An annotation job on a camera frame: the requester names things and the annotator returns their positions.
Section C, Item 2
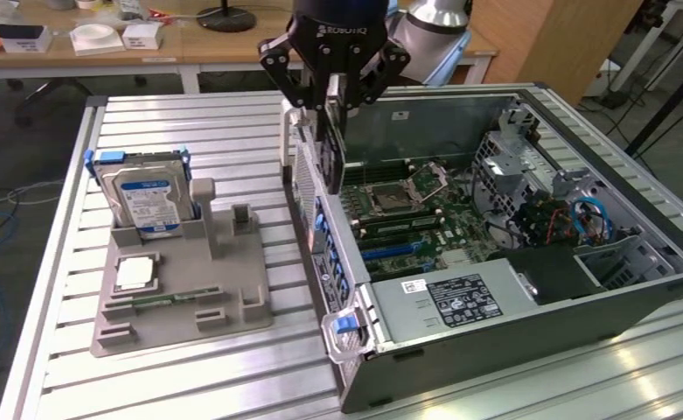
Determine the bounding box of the green RAM stick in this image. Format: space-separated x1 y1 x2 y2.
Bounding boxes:
108 288 220 308

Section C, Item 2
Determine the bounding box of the silver socket cover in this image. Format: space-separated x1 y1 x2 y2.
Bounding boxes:
404 162 453 198

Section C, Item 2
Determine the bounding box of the blue disk wire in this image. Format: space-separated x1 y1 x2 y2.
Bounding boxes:
571 197 613 246

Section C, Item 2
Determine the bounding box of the white box with black top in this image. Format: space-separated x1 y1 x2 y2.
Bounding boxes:
0 24 55 54

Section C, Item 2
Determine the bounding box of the wooden cabinet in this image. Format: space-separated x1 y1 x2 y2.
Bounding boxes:
468 0 613 109

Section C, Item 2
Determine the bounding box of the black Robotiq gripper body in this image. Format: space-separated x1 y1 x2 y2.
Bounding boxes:
289 0 389 76

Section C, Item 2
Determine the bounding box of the CPU socket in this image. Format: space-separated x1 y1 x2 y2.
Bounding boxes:
369 181 416 214

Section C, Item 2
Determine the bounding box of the blue expansion slot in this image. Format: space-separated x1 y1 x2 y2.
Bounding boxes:
361 242 425 261

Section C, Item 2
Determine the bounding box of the grey power supply unit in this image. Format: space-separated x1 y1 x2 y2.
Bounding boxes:
369 257 537 345

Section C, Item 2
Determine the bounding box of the clear plastic bag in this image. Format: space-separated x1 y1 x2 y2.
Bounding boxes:
109 0 164 22

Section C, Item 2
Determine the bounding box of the hard disk with blue bracket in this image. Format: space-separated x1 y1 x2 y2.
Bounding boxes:
81 148 195 241

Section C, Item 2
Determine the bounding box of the green motherboard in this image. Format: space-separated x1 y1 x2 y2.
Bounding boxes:
340 159 515 284

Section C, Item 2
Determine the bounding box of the black open PC case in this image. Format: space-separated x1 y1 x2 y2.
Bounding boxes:
280 81 683 410

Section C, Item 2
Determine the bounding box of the black round lamp base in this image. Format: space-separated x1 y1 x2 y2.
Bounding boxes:
195 0 259 33

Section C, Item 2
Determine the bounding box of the black chair base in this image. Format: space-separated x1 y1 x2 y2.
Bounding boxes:
5 77 95 129

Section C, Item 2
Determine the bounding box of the wooden desk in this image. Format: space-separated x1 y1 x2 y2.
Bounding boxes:
0 0 500 95

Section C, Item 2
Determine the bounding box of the silver CPU chip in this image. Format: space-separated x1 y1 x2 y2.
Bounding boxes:
113 257 159 292

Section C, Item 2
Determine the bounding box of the green Nvidia graphics card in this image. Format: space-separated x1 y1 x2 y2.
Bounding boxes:
280 73 349 197

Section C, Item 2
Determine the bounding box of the white carton box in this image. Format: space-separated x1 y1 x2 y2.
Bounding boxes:
120 22 165 50

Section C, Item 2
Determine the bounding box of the silver finned chipset heatsink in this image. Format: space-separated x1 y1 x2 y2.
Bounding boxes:
440 250 472 269

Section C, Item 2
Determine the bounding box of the grey parts rack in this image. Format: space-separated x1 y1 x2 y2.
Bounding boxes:
88 177 277 359

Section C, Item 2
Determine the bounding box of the white square base with dish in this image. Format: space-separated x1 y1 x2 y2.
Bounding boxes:
69 22 125 57

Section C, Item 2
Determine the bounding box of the perforated metal disk bay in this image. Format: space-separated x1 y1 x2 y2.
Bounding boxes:
472 107 608 220

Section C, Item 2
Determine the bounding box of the black RAM slot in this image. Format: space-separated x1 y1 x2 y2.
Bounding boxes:
355 213 441 233
345 157 409 172
345 165 413 180
345 161 411 176
356 218 444 238
352 207 439 228
359 223 444 243

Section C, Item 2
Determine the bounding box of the grey metal disk bay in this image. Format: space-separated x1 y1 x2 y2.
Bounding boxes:
572 234 677 292

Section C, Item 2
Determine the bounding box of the long black expansion slot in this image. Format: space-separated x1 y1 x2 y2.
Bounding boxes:
359 234 429 251

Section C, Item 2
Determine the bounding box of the white table frame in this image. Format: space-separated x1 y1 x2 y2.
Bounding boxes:
605 0 683 126

